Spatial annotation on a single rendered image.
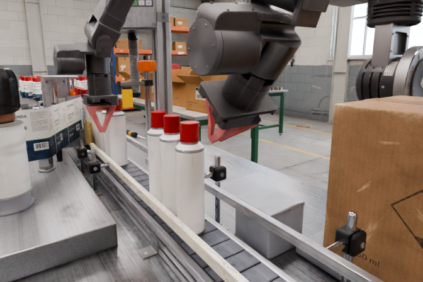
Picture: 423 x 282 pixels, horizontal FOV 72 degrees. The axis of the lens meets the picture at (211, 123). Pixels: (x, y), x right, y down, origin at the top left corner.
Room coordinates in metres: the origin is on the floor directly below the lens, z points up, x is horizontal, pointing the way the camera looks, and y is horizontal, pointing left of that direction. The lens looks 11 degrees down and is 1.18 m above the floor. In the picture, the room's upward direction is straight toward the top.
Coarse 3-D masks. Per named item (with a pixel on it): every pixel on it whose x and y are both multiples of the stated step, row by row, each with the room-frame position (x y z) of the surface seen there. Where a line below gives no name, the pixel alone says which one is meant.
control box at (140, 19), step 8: (136, 8) 0.90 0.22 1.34; (144, 8) 0.90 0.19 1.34; (152, 8) 0.90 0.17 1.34; (128, 16) 0.90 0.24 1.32; (136, 16) 0.90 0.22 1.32; (144, 16) 0.90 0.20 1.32; (152, 16) 0.90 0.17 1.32; (128, 24) 0.90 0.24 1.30; (136, 24) 0.90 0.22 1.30; (144, 24) 0.90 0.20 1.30; (152, 24) 0.90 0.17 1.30; (120, 32) 0.97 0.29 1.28; (128, 32) 0.97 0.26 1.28; (136, 32) 0.97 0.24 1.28; (144, 32) 0.97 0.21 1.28
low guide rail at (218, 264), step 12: (108, 156) 0.84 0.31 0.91; (120, 168) 0.74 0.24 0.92; (132, 180) 0.65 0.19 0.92; (144, 192) 0.59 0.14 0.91; (156, 204) 0.53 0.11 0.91; (168, 216) 0.49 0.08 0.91; (180, 228) 0.45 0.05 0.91; (192, 240) 0.42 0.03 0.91; (204, 252) 0.39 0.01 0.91; (216, 252) 0.38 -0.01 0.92; (216, 264) 0.36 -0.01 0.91; (228, 264) 0.35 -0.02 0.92; (228, 276) 0.34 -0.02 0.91; (240, 276) 0.33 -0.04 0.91
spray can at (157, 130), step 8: (152, 112) 0.61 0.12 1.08; (160, 112) 0.61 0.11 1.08; (152, 120) 0.61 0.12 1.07; (160, 120) 0.60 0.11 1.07; (152, 128) 0.61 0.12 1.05; (160, 128) 0.60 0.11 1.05; (152, 136) 0.60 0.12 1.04; (160, 136) 0.59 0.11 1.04; (152, 144) 0.60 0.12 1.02; (152, 152) 0.60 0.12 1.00; (152, 160) 0.60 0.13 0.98; (152, 168) 0.60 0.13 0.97; (160, 168) 0.59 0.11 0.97; (152, 176) 0.60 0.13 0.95; (160, 176) 0.59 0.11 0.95; (152, 184) 0.60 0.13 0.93; (160, 184) 0.59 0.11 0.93; (152, 192) 0.60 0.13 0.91; (160, 192) 0.59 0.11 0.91; (160, 200) 0.59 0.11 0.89
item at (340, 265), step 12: (132, 144) 0.85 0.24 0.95; (216, 192) 0.49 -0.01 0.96; (228, 204) 0.46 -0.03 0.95; (240, 204) 0.44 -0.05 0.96; (252, 216) 0.41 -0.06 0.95; (264, 216) 0.40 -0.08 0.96; (276, 228) 0.37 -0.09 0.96; (288, 228) 0.36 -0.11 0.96; (288, 240) 0.35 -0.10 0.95; (300, 240) 0.34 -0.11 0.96; (312, 240) 0.34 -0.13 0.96; (312, 252) 0.32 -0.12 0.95; (324, 252) 0.31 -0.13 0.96; (336, 264) 0.30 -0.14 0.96; (348, 264) 0.29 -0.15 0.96; (348, 276) 0.28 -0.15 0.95; (360, 276) 0.27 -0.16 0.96; (372, 276) 0.27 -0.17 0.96
